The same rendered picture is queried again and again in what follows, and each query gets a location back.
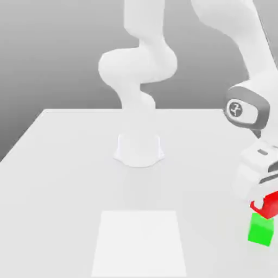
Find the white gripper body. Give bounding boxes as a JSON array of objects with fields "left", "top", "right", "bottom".
[{"left": 232, "top": 164, "right": 278, "bottom": 203}]

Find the small green cube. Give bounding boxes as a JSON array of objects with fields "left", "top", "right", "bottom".
[{"left": 247, "top": 212, "right": 274, "bottom": 248}]

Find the small red cube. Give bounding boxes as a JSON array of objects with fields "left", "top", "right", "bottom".
[{"left": 249, "top": 191, "right": 278, "bottom": 219}]

